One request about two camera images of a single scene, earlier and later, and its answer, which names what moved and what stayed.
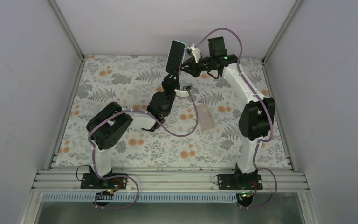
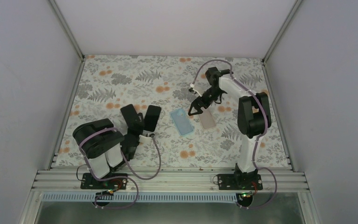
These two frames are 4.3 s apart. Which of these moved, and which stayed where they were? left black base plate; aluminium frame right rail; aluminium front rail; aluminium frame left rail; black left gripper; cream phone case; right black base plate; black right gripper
Moved: black left gripper; black right gripper
Stayed: aluminium frame left rail; cream phone case; aluminium frame right rail; left black base plate; right black base plate; aluminium front rail
